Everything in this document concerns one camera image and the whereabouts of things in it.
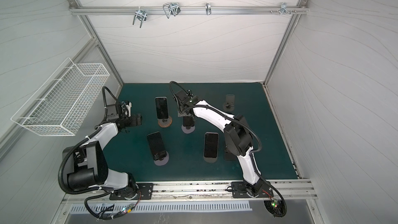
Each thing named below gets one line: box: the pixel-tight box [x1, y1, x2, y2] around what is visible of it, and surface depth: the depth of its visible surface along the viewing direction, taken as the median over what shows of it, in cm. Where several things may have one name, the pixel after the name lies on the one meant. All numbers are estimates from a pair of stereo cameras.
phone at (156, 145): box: [146, 131, 167, 161], surface depth 79 cm
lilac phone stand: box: [181, 124, 196, 134], surface depth 97 cm
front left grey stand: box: [153, 150, 169, 166], surface depth 84 cm
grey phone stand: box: [222, 94, 235, 112], surface depth 103 cm
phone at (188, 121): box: [182, 116, 195, 127], surface depth 93 cm
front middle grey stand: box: [203, 154, 219, 164], surface depth 85 cm
